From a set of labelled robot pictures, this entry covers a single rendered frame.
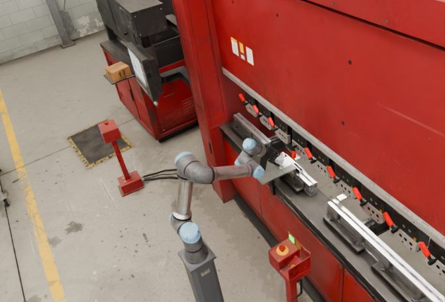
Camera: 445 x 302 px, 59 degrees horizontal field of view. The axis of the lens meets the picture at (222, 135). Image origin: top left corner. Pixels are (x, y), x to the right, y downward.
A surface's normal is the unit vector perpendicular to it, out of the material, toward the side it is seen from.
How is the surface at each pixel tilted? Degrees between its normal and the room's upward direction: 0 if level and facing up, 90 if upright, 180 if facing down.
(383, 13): 90
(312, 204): 0
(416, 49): 90
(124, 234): 0
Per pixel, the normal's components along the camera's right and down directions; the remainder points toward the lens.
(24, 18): 0.52, 0.44
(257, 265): -0.15, -0.80
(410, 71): -0.89, 0.36
